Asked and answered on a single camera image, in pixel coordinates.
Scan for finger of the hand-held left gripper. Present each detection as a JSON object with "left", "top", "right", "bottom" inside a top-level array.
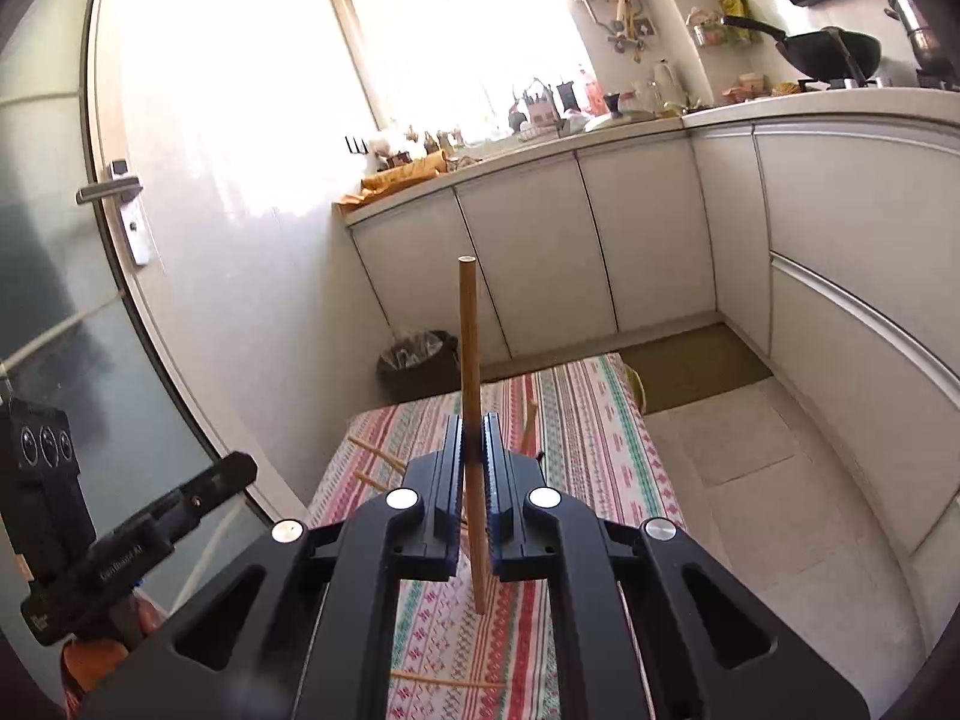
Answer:
[{"left": 148, "top": 451, "right": 260, "bottom": 542}]

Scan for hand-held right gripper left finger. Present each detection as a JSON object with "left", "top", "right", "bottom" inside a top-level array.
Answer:
[{"left": 79, "top": 412, "right": 466, "bottom": 720}]

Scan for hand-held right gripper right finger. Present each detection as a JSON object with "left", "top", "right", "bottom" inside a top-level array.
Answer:
[{"left": 484, "top": 411, "right": 872, "bottom": 720}]

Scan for dish rack with utensils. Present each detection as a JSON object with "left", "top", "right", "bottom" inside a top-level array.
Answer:
[{"left": 517, "top": 78, "right": 560, "bottom": 137}]

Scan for person's left hand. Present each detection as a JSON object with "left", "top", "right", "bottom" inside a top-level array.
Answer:
[{"left": 60, "top": 591, "right": 164, "bottom": 702}]

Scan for striped patterned tablecloth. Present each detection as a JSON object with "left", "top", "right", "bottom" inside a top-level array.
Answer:
[{"left": 304, "top": 352, "right": 688, "bottom": 720}]

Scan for dark trash bin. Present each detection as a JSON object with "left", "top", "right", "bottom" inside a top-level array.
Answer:
[{"left": 376, "top": 329, "right": 461, "bottom": 403}]

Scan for frosted glass door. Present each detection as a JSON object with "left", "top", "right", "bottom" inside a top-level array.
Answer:
[{"left": 0, "top": 0, "right": 316, "bottom": 616}]

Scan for brown floor mat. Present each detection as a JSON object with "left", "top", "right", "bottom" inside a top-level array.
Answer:
[{"left": 620, "top": 322, "right": 774, "bottom": 416}]

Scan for white kitchen cabinets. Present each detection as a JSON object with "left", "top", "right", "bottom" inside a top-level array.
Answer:
[{"left": 343, "top": 122, "right": 960, "bottom": 557}]

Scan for yellow paper bag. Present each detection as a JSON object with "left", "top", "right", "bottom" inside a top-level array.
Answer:
[{"left": 333, "top": 151, "right": 452, "bottom": 215}]

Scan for row of small figurines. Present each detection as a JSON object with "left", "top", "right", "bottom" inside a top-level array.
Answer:
[{"left": 374, "top": 123, "right": 467, "bottom": 167}]

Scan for white kettle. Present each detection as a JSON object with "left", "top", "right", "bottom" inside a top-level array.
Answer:
[{"left": 650, "top": 58, "right": 689, "bottom": 116}]

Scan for bright kitchen window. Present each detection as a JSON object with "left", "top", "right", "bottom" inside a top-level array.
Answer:
[{"left": 341, "top": 0, "right": 595, "bottom": 137}]

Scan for food bowls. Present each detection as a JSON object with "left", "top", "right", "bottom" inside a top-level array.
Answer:
[{"left": 723, "top": 73, "right": 797, "bottom": 104}]

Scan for water heater pipes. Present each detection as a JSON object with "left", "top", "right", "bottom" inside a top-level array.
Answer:
[{"left": 584, "top": 0, "right": 647, "bottom": 55}]

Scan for white kitchen countertop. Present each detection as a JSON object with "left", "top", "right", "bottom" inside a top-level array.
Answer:
[{"left": 336, "top": 85, "right": 960, "bottom": 227}]

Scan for black wok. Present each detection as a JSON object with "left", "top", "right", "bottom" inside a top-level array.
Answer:
[{"left": 721, "top": 13, "right": 885, "bottom": 85}]

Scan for gas stove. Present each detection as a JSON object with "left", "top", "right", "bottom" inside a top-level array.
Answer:
[{"left": 793, "top": 73, "right": 960, "bottom": 92}]

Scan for steel steamer pot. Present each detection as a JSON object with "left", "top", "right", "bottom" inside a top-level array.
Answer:
[{"left": 870, "top": 0, "right": 959, "bottom": 82}]

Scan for metal door handle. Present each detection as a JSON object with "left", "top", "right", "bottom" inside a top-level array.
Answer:
[{"left": 74, "top": 159, "right": 157, "bottom": 269}]

